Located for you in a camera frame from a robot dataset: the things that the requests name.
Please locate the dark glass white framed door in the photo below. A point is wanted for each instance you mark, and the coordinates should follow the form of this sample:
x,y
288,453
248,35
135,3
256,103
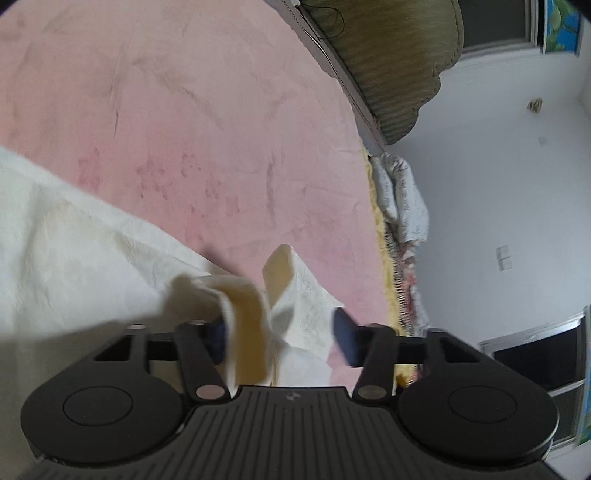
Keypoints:
x,y
535,355

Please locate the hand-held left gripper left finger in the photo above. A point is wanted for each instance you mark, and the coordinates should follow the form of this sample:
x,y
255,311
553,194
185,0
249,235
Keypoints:
x,y
216,344

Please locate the olive padded headboard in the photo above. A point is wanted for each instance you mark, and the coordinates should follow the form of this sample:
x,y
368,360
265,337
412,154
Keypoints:
x,y
397,60

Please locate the grey bed sheet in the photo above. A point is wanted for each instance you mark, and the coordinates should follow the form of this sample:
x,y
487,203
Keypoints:
x,y
332,60

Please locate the white pants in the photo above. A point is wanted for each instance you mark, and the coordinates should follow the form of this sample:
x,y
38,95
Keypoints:
x,y
87,258

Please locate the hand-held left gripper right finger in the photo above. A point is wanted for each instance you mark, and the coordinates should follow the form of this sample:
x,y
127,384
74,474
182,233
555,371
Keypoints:
x,y
347,334

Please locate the white printed quilt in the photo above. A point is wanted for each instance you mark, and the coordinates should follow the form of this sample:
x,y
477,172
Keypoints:
x,y
404,198

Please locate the white framed window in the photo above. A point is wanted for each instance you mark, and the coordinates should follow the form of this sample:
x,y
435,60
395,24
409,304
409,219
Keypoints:
x,y
496,21

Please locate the white wall switch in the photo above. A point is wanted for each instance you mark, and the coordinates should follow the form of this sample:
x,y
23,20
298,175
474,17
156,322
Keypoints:
x,y
504,258

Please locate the colourful wall poster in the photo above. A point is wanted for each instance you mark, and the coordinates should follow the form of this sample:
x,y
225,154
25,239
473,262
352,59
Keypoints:
x,y
561,27

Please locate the pink floral blanket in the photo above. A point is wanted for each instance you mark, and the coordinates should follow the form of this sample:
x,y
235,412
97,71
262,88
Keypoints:
x,y
194,115

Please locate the floral fringed bedding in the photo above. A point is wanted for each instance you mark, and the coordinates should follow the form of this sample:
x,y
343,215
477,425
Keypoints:
x,y
406,286

